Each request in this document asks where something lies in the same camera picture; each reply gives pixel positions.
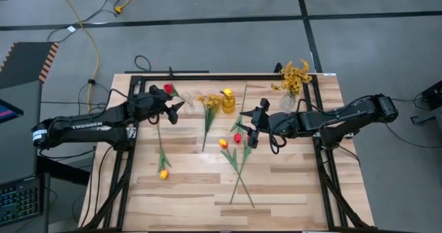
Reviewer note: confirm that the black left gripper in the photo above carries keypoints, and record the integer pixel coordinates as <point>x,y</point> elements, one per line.
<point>157,101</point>

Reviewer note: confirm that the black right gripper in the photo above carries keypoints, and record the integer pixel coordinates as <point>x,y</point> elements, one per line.
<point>266,126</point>

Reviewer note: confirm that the amber glass vase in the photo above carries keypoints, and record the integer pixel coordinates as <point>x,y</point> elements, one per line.
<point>228,105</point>

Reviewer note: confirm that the yellow-orange artificial tulip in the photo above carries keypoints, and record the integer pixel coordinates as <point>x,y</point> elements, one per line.
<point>223,143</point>

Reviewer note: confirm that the yellow artificial tulip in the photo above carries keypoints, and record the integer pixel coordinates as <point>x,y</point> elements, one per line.
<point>227,92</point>
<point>164,174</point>

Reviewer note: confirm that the yellow small-flower bunch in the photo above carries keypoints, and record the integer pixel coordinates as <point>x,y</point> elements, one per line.
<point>299,70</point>
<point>290,86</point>
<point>211,103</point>

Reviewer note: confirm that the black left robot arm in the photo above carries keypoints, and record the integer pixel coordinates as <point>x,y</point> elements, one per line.
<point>86,126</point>

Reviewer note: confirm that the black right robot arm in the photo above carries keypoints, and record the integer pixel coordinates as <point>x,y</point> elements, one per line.
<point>328,117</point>

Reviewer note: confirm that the small clear glass vase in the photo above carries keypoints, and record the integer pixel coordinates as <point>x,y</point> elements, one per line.
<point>188,106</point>

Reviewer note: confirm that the round clear glass vase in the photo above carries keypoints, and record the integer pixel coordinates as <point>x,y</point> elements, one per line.
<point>287,102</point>

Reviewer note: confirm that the black flat bar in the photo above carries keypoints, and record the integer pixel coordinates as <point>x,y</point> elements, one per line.
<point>155,72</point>

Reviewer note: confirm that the white table label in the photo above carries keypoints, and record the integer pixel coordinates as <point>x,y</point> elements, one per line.
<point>329,74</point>

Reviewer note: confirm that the black desk base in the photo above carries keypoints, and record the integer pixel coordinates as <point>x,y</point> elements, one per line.
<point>62,170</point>

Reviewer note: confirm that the large black orange-edged mat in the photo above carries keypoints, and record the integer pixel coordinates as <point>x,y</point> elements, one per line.
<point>24,63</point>

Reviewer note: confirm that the computer screen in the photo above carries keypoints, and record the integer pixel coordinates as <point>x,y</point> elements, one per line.
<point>7,112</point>

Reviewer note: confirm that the backlit black keyboard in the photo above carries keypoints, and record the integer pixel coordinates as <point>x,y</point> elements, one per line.
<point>19,202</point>

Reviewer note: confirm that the black equipment box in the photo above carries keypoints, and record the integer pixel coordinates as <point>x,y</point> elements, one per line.
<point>433,94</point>

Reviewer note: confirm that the black aluminium rig frame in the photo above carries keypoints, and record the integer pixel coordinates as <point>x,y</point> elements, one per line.
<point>224,77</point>

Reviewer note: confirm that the black metal bracket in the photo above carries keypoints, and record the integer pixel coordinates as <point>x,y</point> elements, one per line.
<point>423,119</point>

